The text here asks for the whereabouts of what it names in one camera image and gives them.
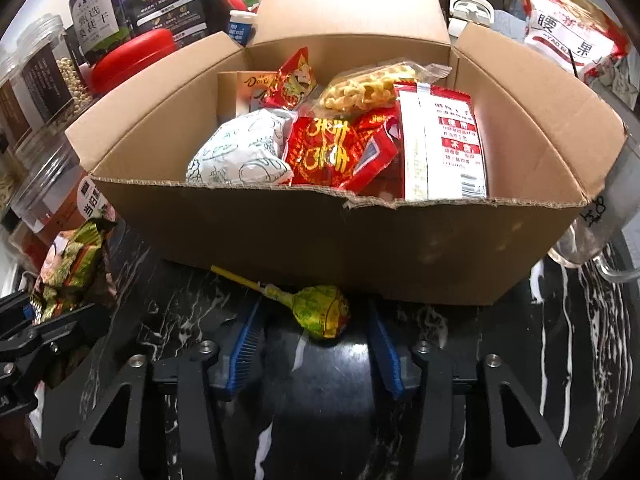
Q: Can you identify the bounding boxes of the large cashew nut bag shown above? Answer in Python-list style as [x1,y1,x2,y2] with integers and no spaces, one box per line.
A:
[522,0,630,81]

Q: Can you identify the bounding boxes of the glass mug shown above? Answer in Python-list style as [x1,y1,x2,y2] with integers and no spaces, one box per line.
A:
[548,136,640,284]

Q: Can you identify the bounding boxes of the brown label spice jar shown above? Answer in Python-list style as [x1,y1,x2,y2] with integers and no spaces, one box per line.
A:
[17,14,92,128]

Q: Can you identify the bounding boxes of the open cardboard box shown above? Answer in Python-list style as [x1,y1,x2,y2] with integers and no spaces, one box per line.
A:
[66,0,627,304]

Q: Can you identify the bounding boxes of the long red white packet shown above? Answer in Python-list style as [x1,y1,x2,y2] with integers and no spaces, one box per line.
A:
[395,82,487,202]

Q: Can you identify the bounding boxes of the red canister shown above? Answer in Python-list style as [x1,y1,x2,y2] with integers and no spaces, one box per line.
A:
[90,28,178,96]

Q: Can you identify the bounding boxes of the mulberry jar dark label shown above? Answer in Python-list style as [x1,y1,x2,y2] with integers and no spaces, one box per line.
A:
[68,0,132,66]

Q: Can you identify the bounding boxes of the white kettle bottle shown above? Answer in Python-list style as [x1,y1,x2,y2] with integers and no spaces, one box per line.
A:
[448,0,495,39]

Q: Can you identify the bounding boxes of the blue white tube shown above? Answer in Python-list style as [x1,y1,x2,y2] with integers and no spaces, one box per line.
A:
[227,10,257,47]

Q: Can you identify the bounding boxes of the red gold snack packet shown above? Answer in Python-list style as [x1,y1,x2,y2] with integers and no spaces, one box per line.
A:
[283,107,399,193]

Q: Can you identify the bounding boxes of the gold chocolate box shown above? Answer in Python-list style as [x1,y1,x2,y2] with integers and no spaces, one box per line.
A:
[217,70,277,124]

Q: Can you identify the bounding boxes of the white patterned bread packet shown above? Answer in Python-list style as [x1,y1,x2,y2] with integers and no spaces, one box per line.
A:
[186,108,297,188]

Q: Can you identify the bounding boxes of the waffle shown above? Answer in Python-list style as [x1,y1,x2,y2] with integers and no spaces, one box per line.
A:
[311,60,452,118]

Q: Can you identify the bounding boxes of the yellow green lollipop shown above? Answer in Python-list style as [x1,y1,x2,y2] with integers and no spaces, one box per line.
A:
[210,266,349,340]

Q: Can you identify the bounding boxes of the small red candy packet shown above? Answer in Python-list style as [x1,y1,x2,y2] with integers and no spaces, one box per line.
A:
[260,47,317,110]

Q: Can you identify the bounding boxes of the brown gold snack packet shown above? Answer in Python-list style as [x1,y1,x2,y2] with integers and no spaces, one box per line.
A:
[30,218,116,324]

